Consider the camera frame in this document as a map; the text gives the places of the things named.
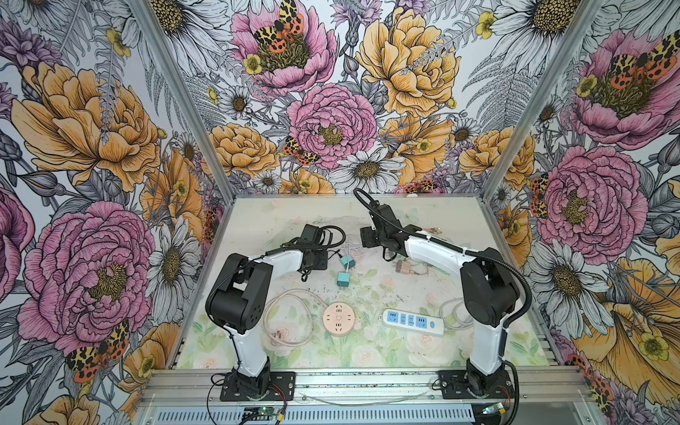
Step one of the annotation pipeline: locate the round pink power strip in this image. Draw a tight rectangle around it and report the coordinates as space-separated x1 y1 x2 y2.
322 302 356 338

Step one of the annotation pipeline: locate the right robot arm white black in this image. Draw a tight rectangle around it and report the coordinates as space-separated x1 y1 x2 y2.
362 226 531 398

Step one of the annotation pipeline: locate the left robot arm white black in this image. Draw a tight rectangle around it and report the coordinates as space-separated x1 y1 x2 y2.
205 245 329 398

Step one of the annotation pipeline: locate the white blue rectangular power strip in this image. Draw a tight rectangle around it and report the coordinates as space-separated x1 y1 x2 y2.
382 309 444 336

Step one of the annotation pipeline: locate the small green circuit board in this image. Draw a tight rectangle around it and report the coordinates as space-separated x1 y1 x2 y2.
241 407 284 424

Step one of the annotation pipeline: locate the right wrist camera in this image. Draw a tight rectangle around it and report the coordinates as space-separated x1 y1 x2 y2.
359 227 381 249

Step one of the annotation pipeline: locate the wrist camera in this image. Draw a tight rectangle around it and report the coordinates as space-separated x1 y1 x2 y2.
359 227 381 249
299 224 323 245

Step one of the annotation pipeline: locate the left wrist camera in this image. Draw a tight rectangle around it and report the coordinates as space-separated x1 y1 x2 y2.
299 224 323 245

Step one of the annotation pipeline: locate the white charging cable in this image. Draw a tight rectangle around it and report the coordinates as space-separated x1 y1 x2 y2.
339 240 367 262

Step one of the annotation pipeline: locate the pink power strip cord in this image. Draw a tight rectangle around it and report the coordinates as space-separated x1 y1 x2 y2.
260 289 326 348

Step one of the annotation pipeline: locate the white power strip cord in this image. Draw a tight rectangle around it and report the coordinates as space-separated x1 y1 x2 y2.
438 296 474 331

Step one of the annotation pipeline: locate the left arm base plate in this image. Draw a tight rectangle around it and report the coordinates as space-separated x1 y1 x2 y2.
220 371 297 402

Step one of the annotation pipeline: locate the aluminium front rail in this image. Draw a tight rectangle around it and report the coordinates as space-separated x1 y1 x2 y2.
140 366 594 407

